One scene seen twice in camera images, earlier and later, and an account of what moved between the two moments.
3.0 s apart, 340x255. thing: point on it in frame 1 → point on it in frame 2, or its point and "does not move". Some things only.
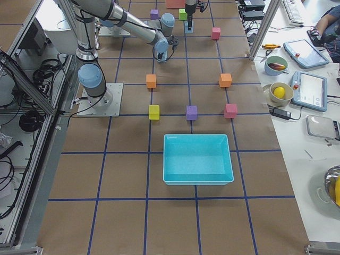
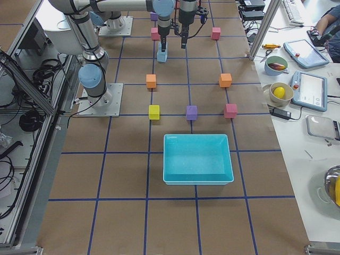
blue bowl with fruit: (275, 65) does not move
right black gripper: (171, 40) → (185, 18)
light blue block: (163, 58) does not move
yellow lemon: (279, 92) does not move
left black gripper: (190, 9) → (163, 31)
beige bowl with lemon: (285, 101) does not move
